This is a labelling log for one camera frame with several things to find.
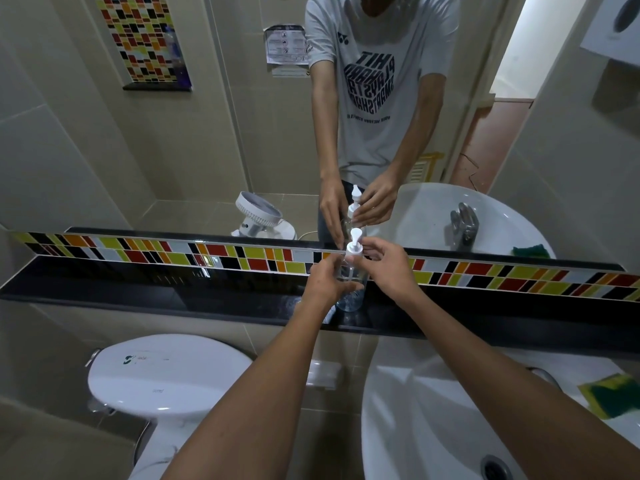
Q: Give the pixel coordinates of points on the person's right hand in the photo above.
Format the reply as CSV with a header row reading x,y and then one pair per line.
x,y
395,272

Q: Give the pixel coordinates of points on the person's left hand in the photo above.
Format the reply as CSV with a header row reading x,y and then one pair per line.
x,y
322,287

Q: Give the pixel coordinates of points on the person's right thumb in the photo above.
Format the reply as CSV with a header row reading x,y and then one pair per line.
x,y
374,255

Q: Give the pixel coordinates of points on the person's left thumb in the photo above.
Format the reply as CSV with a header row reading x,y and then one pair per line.
x,y
350,287

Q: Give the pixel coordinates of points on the clear pump bottle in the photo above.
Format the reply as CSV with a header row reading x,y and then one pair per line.
x,y
354,299

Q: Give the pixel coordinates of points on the person's right forearm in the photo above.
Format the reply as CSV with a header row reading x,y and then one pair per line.
x,y
515,394

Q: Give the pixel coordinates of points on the person's left forearm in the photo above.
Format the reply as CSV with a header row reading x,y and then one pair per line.
x,y
250,404

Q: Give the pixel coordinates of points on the white ceramic sink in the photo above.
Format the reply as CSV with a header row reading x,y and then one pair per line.
x,y
420,419

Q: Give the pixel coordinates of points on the black stone shelf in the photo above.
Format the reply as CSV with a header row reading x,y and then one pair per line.
x,y
150,289

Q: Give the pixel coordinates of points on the white toilet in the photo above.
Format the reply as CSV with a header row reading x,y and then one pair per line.
x,y
165,374

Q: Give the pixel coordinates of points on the chrome sink faucet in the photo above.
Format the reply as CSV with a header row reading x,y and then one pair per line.
x,y
545,375

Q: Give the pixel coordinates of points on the metal sink drain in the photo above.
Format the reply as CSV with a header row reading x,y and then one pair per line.
x,y
495,468

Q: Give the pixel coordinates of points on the yellow green sponge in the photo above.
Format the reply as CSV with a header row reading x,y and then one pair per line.
x,y
612,394

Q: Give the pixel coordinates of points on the white wall box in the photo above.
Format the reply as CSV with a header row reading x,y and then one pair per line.
x,y
323,374

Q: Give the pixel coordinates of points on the wall mirror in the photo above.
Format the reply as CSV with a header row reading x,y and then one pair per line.
x,y
200,144

